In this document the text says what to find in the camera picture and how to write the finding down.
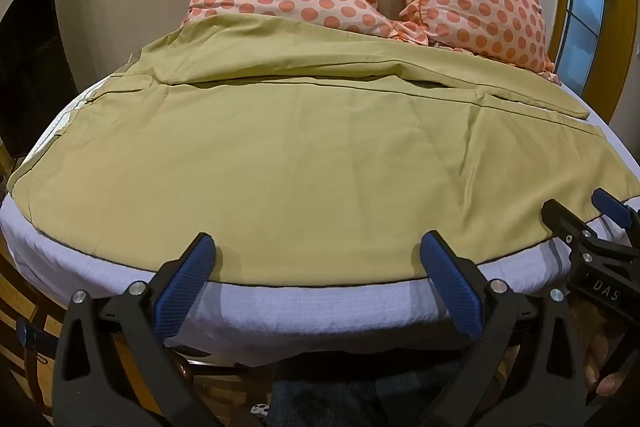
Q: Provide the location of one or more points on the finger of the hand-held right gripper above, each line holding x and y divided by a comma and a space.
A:
611, 206
567, 224

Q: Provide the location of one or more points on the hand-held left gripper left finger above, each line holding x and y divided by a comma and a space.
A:
182, 289

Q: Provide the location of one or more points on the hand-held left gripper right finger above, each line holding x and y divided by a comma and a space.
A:
450, 289

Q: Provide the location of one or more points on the olive green bed sheet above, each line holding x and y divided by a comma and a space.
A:
300, 167

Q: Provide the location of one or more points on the person's right hand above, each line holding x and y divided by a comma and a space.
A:
602, 374

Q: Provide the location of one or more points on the bed with white sheet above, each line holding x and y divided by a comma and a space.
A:
280, 322

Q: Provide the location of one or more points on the dark doorway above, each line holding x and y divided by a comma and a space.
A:
30, 57

